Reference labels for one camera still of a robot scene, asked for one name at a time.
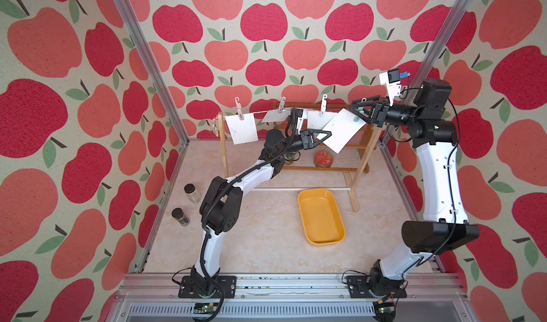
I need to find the wooden shelf with ribbed panels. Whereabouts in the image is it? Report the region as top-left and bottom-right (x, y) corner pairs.
(271, 102), (369, 169)

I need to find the red round tin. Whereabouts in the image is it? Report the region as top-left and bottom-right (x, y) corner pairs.
(313, 151), (334, 168)

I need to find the yellow plastic tray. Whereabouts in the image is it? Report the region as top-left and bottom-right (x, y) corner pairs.
(298, 188), (346, 247)

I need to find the grey clothespin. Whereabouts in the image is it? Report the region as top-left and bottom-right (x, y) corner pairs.
(278, 97), (286, 112)

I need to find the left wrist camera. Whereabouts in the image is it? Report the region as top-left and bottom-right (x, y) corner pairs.
(290, 108), (308, 134)

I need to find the white clothespin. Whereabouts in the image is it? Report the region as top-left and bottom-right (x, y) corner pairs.
(320, 94), (328, 117)

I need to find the teal clothespin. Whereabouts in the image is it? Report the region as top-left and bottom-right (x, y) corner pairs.
(353, 106), (368, 122)

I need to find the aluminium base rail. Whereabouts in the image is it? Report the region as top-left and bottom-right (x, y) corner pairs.
(105, 272), (478, 321)

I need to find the white postcard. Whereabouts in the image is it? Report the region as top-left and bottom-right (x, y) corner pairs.
(262, 108), (292, 123)
(307, 110), (337, 130)
(323, 108), (366, 153)
(225, 113), (259, 145)

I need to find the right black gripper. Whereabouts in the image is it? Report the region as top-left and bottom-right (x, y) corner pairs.
(347, 99), (417, 132)

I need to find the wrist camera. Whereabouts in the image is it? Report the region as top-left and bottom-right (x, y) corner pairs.
(290, 108), (308, 134)
(379, 69), (410, 106)

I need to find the pink clothespin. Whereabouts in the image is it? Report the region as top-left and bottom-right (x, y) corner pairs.
(234, 97), (244, 121)

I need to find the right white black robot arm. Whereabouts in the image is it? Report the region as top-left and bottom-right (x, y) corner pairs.
(349, 79), (480, 299)

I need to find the right aluminium corner post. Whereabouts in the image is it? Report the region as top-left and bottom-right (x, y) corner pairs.
(409, 0), (474, 87)

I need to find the aluminium corner post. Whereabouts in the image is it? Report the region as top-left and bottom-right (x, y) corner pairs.
(113, 0), (189, 147)
(409, 0), (474, 87)

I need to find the dark spice jar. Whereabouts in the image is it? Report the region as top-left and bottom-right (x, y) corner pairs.
(171, 208), (189, 227)

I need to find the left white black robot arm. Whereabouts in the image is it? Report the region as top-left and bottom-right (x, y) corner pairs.
(175, 108), (332, 299)

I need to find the wooden hanging rack frame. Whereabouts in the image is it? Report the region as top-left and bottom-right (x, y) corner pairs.
(214, 112), (382, 212)

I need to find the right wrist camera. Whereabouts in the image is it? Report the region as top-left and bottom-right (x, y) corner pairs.
(379, 69), (410, 106)

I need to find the clear glass jar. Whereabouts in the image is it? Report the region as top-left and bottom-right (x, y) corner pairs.
(184, 183), (202, 205)

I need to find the left aluminium corner post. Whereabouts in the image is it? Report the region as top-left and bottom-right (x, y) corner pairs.
(113, 0), (189, 147)

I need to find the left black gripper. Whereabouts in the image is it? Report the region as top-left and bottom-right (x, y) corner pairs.
(275, 131), (329, 158)

